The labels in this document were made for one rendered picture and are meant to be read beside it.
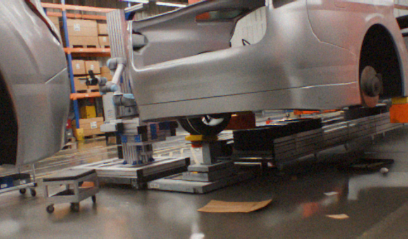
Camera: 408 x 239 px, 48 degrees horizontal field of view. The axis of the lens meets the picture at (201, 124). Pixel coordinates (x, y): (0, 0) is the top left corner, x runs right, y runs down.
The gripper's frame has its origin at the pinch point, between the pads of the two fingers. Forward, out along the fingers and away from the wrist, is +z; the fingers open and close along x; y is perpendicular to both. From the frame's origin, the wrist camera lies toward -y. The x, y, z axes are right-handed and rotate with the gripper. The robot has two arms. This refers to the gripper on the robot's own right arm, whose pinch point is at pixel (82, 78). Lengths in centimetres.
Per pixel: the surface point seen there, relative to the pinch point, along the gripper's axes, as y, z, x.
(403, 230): 82, 77, -309
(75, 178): 89, 51, -34
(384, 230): 83, 78, -299
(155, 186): 113, -37, -63
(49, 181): 93, 58, -8
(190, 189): 105, -21, -114
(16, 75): -8, 258, -198
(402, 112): 23, -48, -297
